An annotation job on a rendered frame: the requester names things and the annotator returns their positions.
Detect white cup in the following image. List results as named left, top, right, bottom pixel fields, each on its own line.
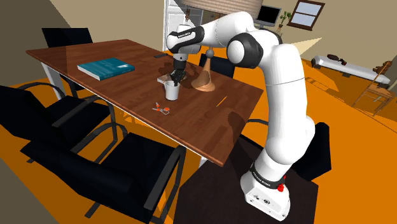
left=164, top=80, right=181, bottom=101

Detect tan table lamp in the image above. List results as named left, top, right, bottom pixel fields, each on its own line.
left=181, top=0, right=263, bottom=92

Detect white door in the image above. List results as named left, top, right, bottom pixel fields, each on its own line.
left=162, top=0, right=191, bottom=52

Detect brown wooden table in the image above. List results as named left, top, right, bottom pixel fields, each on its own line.
left=25, top=39, right=265, bottom=167

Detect teal book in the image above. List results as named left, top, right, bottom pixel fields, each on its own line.
left=76, top=57, right=136, bottom=81

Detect black monitor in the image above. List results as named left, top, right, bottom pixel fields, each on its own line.
left=254, top=4, right=282, bottom=29

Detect potted green plant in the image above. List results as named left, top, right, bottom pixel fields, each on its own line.
left=277, top=11, right=293, bottom=33

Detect dark robot stand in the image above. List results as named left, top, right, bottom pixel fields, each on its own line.
left=172, top=134, right=319, bottom=224

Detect brown-framed window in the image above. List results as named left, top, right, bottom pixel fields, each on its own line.
left=286, top=0, right=326, bottom=31

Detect white bench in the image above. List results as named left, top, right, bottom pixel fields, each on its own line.
left=310, top=55, right=391, bottom=85

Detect wooden chair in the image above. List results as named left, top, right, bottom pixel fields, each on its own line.
left=352, top=60, right=395, bottom=117

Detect orange-handled scissors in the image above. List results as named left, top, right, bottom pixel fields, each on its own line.
left=151, top=102, right=171, bottom=116

